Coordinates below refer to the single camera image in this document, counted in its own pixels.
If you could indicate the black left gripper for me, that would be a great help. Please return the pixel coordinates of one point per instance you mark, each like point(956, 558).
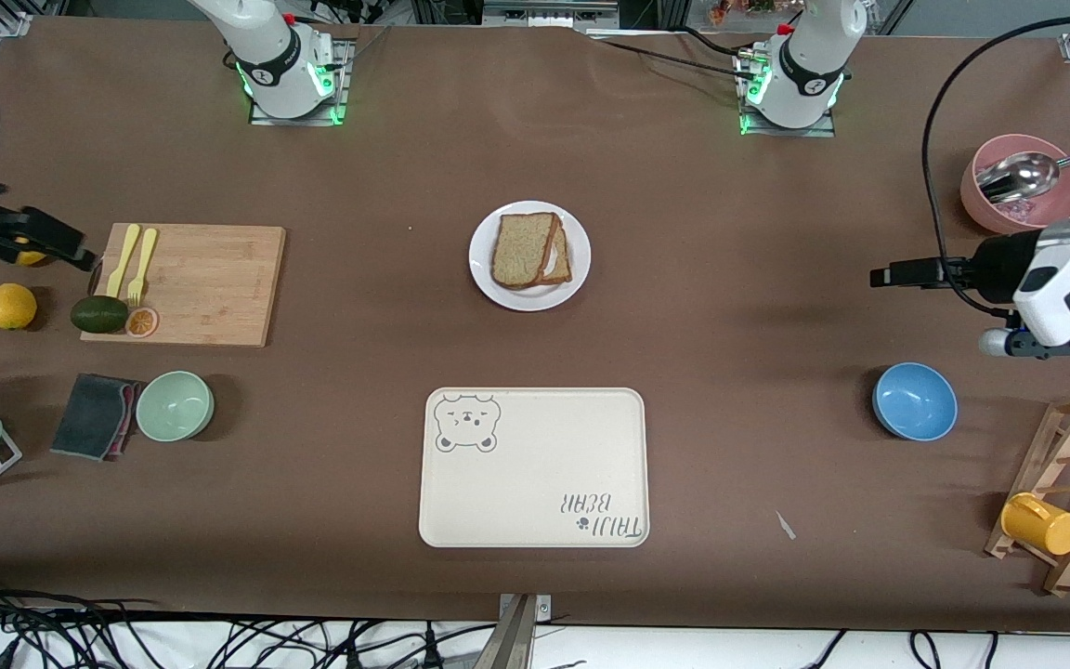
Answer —
point(1002, 263)

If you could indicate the plain brown bread slice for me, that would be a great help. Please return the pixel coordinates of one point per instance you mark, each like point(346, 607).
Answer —
point(524, 249)

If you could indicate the white round plate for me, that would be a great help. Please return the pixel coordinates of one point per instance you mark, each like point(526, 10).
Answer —
point(489, 288)

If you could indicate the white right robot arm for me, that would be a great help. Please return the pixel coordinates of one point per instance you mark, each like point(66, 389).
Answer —
point(266, 56)

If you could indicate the yellow lemon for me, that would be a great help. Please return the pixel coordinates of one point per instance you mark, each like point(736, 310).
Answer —
point(29, 258)
point(11, 307)

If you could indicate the yellow plastic knife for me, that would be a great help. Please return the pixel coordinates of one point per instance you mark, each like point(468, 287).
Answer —
point(124, 255)

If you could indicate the yellow lemon lower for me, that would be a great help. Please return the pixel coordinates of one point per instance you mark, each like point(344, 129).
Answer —
point(11, 307)

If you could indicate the dark green avocado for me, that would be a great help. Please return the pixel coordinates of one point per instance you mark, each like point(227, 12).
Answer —
point(98, 314)

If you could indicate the yellow plastic fork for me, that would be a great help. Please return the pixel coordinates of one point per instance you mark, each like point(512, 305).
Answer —
point(143, 265)

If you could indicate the orange slice toy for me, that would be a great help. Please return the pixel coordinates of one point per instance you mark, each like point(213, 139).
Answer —
point(141, 322)

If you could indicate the blue bowl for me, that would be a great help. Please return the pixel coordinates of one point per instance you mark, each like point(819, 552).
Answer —
point(914, 401)

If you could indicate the metal scoop spoon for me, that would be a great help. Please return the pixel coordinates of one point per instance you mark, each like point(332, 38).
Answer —
point(1018, 177)

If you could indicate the wooden cutting board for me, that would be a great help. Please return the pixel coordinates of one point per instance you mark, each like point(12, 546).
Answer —
point(210, 279)

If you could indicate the pink bowl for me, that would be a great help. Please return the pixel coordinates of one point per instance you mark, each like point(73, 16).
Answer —
point(1069, 200)

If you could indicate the folded grey cloth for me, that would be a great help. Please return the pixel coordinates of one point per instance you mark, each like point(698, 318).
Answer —
point(91, 416)

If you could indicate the pale green bowl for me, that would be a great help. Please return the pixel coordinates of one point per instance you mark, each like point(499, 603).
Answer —
point(175, 406)

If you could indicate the small white tape scrap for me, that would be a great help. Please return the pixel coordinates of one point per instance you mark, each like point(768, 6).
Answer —
point(785, 525)

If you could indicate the yellow mug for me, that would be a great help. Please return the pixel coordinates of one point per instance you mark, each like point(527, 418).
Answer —
point(1041, 525)

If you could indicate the colourful plastic items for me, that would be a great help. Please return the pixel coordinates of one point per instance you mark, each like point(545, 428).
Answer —
point(739, 9)

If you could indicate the cream bear print tray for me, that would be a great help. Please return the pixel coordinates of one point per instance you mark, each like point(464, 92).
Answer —
point(535, 474)

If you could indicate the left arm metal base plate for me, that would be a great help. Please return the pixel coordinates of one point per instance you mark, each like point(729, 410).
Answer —
point(776, 130)

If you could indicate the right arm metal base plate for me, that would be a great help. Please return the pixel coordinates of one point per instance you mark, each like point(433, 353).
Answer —
point(342, 84)

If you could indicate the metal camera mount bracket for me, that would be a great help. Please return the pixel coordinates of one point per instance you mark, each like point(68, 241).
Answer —
point(518, 641)

